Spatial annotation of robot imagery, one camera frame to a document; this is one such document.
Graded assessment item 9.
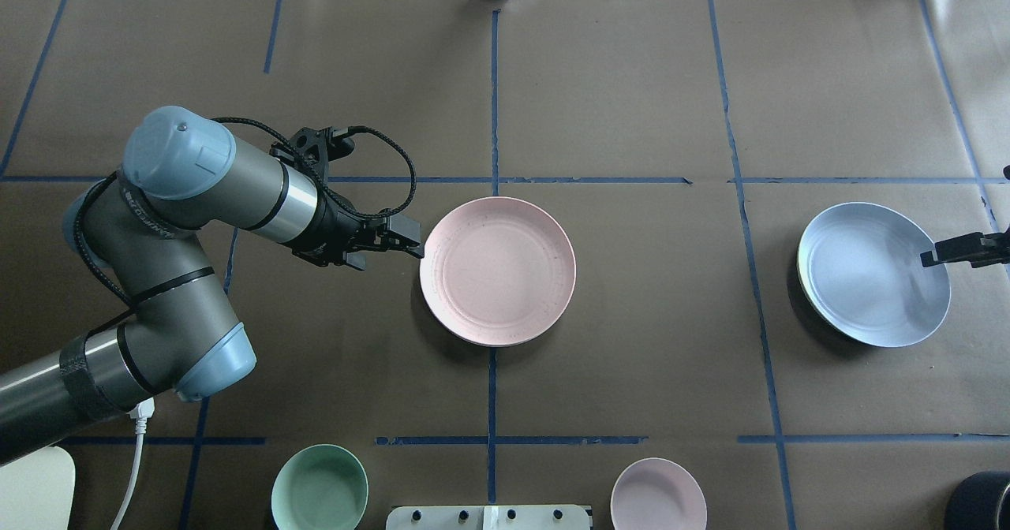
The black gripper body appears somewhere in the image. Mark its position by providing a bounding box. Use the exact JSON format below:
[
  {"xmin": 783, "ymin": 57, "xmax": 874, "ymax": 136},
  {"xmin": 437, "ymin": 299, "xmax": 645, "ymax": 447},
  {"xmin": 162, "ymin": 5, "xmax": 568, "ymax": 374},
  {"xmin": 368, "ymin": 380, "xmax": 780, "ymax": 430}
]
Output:
[{"xmin": 290, "ymin": 189, "xmax": 388, "ymax": 271}]

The pink plate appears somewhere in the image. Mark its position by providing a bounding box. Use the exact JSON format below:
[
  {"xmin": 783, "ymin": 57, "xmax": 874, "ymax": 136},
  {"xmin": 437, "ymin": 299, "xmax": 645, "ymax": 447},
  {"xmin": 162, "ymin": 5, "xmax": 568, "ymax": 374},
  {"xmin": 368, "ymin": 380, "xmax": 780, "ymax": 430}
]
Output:
[{"xmin": 419, "ymin": 196, "xmax": 578, "ymax": 348}]

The blue plate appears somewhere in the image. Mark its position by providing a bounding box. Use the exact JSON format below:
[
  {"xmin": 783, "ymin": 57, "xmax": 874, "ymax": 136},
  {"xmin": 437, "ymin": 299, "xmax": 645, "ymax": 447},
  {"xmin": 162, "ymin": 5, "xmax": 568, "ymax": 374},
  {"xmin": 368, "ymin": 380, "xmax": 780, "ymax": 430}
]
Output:
[{"xmin": 796, "ymin": 202, "xmax": 952, "ymax": 348}]

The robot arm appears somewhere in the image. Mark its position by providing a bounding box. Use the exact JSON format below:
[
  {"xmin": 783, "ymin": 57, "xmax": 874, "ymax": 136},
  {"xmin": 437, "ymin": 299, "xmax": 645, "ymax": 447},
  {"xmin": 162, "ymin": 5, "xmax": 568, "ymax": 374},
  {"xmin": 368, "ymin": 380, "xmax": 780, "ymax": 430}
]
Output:
[{"xmin": 1, "ymin": 106, "xmax": 425, "ymax": 463}]

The dark blue pot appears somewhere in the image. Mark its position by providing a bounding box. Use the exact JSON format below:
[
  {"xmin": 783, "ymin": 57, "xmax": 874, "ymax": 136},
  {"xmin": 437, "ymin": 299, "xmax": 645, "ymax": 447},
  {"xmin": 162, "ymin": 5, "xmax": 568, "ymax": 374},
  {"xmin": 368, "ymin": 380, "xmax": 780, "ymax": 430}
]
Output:
[{"xmin": 944, "ymin": 470, "xmax": 1009, "ymax": 529}]

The green bowl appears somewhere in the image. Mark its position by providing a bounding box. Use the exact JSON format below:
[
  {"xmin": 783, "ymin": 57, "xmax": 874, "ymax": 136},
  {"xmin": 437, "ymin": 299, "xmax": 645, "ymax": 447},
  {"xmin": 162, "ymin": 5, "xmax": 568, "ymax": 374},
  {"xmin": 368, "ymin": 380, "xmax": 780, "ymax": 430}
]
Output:
[{"xmin": 271, "ymin": 444, "xmax": 369, "ymax": 529}]

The pink bowl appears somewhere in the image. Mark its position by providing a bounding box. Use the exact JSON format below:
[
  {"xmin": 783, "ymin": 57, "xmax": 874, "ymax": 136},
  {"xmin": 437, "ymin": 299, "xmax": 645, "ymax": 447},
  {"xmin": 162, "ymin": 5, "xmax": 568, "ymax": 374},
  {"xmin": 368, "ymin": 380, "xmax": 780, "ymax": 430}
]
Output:
[{"xmin": 610, "ymin": 457, "xmax": 708, "ymax": 529}]

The cream toaster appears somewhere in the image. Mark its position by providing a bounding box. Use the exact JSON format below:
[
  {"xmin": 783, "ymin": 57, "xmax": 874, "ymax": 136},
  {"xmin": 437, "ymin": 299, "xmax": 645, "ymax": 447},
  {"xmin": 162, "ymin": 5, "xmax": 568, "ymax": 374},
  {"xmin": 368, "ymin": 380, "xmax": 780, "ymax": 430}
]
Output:
[{"xmin": 1, "ymin": 446, "xmax": 76, "ymax": 529}]

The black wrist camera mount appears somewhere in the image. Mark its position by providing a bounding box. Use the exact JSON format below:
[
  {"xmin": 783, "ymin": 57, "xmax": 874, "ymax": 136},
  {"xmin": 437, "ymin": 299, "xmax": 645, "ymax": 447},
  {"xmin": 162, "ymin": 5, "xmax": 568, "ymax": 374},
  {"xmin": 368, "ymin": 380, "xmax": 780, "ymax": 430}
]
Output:
[{"xmin": 268, "ymin": 127, "xmax": 356, "ymax": 182}]

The white power plug cable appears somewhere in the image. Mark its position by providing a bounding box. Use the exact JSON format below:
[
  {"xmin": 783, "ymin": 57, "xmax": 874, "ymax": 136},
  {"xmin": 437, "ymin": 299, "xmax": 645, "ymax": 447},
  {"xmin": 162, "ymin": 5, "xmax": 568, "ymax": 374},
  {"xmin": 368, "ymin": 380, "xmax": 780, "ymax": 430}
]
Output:
[{"xmin": 110, "ymin": 398, "xmax": 155, "ymax": 530}]

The white mounting post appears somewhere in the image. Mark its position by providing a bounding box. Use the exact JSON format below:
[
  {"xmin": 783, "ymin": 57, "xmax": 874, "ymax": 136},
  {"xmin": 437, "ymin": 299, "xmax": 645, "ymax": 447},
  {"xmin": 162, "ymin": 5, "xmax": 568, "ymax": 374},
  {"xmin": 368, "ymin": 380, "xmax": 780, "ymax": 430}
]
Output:
[{"xmin": 385, "ymin": 504, "xmax": 594, "ymax": 529}]

